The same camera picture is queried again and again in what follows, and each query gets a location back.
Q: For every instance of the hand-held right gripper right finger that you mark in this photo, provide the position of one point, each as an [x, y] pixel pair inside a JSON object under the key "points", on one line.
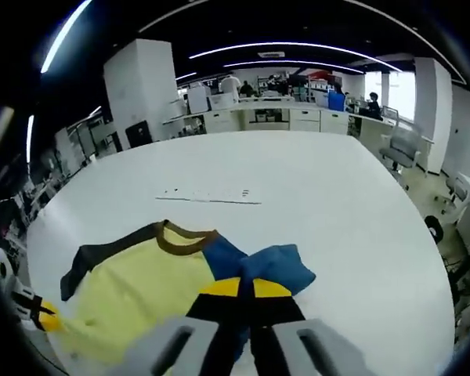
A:
{"points": [[290, 340]]}

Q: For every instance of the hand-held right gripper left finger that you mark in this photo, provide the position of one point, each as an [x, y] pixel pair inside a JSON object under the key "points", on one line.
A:
{"points": [[203, 337]]}

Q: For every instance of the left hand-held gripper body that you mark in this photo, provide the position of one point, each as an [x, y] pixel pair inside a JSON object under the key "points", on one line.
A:
{"points": [[6, 274]]}

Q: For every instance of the yellow blue garment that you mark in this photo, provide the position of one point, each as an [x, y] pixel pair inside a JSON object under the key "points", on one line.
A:
{"points": [[141, 274]]}

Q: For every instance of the white template strip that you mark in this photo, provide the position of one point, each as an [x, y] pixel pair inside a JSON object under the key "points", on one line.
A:
{"points": [[219, 197]]}

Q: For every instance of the straight ceiling light strip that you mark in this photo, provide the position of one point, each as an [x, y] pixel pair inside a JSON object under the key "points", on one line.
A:
{"points": [[64, 37], [30, 137]]}

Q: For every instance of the black waste bin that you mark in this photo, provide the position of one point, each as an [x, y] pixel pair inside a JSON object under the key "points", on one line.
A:
{"points": [[434, 229]]}

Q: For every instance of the black cabinet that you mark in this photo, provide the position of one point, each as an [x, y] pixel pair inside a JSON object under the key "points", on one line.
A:
{"points": [[138, 135]]}

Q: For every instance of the grey office chair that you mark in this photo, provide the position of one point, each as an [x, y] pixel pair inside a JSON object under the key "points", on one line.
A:
{"points": [[401, 150]]}

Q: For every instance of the white square pillar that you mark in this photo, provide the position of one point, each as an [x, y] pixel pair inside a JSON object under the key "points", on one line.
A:
{"points": [[141, 86], [432, 113]]}

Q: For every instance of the white storage crate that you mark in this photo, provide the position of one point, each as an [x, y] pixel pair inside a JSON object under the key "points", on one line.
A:
{"points": [[222, 102]]}

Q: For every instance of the white appliance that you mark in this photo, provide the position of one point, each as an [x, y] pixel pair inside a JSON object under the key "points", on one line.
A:
{"points": [[199, 100]]}

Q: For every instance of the blue box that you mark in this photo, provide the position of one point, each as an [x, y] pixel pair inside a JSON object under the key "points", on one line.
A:
{"points": [[336, 102]]}

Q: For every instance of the curved ceiling light strip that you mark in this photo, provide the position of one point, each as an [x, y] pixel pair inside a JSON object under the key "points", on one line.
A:
{"points": [[282, 44]]}

